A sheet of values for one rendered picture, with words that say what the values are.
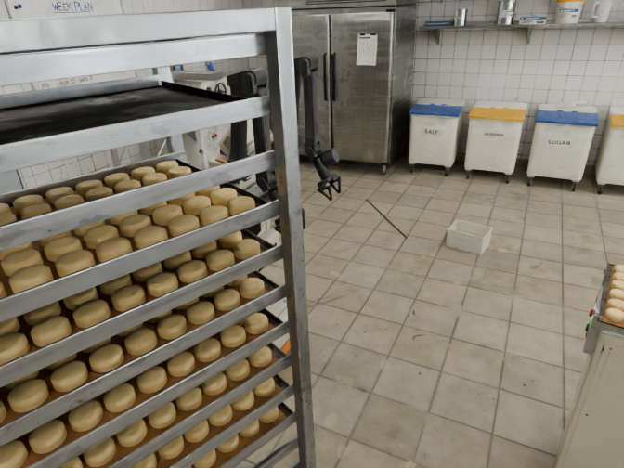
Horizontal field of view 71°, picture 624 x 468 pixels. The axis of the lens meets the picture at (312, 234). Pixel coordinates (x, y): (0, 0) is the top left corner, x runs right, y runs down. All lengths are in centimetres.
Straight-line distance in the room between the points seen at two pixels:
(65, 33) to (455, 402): 229
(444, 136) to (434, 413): 345
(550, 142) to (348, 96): 214
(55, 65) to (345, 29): 457
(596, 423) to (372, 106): 387
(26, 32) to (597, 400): 185
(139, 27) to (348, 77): 456
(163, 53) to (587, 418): 180
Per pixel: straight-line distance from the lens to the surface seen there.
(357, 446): 227
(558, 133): 509
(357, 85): 507
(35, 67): 60
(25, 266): 75
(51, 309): 79
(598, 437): 203
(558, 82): 566
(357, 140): 520
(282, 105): 71
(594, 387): 188
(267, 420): 112
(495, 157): 519
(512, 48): 563
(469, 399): 253
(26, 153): 61
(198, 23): 63
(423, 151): 529
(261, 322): 93
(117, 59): 62
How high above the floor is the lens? 182
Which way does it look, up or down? 28 degrees down
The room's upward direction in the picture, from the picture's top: 3 degrees counter-clockwise
